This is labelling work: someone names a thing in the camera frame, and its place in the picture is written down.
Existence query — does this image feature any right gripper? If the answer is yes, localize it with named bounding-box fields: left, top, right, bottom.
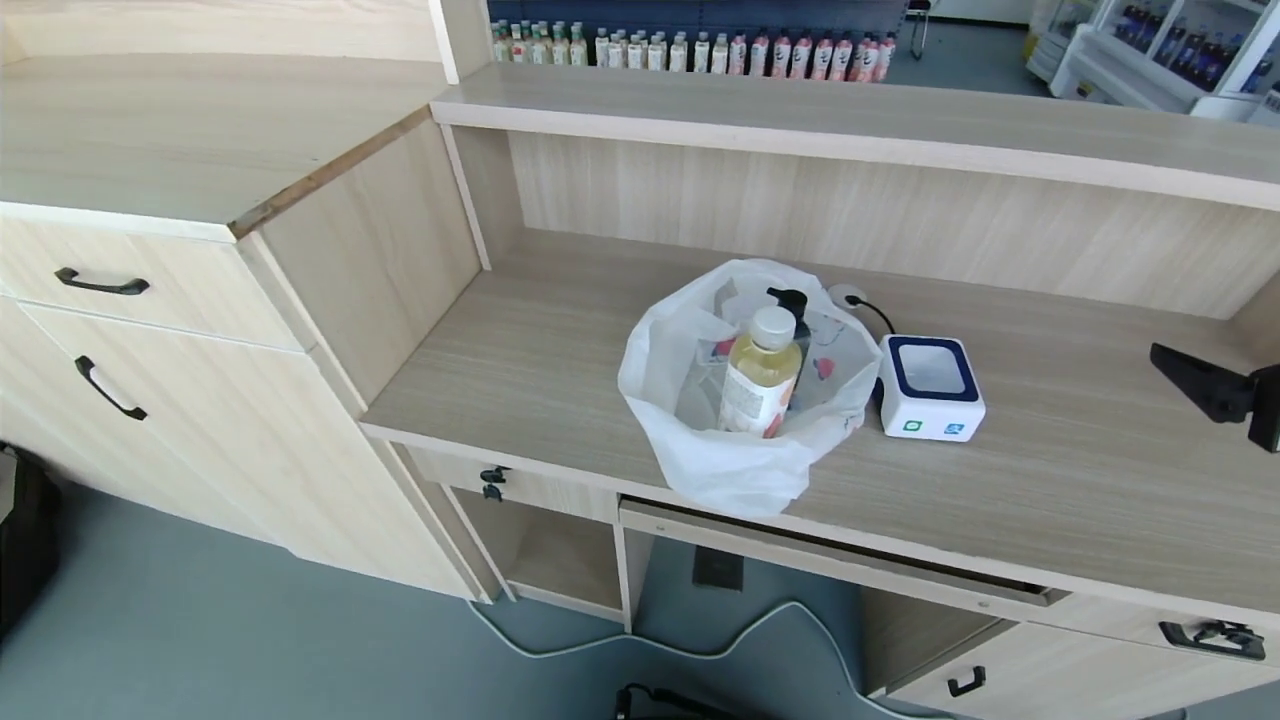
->
left=1150, top=343, right=1280, bottom=453

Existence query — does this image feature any white barcode scanner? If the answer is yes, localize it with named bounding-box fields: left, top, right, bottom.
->
left=876, top=334, right=987, bottom=443

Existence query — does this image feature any white plastic shopping bag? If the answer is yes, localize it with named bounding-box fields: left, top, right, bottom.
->
left=617, top=258, right=886, bottom=519

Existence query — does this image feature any white display fridge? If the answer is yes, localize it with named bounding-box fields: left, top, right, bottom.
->
left=1025, top=0, right=1280, bottom=126

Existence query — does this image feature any black pump bottle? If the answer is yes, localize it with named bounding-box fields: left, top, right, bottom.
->
left=766, top=287, right=813, bottom=411

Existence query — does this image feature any wooden keyboard tray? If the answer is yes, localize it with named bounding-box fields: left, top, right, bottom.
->
left=618, top=498, right=1071, bottom=608

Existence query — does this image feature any yellow drink bottle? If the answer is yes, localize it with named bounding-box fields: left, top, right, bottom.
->
left=718, top=305, right=804, bottom=439

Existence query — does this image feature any black floor socket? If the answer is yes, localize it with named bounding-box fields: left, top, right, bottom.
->
left=692, top=546, right=746, bottom=592

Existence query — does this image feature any row of bottles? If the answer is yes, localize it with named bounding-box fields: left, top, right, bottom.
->
left=490, top=20, right=898, bottom=83

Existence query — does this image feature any wooden counter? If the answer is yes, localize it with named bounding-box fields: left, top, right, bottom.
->
left=0, top=0, right=1280, bottom=720

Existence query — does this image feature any blue shop shelf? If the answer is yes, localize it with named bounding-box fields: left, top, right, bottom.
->
left=487, top=0, right=911, bottom=71

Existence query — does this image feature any small wooden drawer with lock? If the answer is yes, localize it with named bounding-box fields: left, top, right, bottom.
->
left=405, top=445, right=621, bottom=523

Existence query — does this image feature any wooden drawer with black handle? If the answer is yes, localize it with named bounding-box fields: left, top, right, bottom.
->
left=1050, top=590, right=1280, bottom=669
left=0, top=215, right=306, bottom=353

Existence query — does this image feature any wooden door with black handle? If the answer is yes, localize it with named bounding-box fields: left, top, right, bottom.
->
left=885, top=620, right=1280, bottom=720
left=18, top=300, right=476, bottom=601

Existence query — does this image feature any white floor cable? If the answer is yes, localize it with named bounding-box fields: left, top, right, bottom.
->
left=468, top=598, right=961, bottom=720

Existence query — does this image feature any black floor cable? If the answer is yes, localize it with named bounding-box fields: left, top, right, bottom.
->
left=612, top=683, right=746, bottom=720

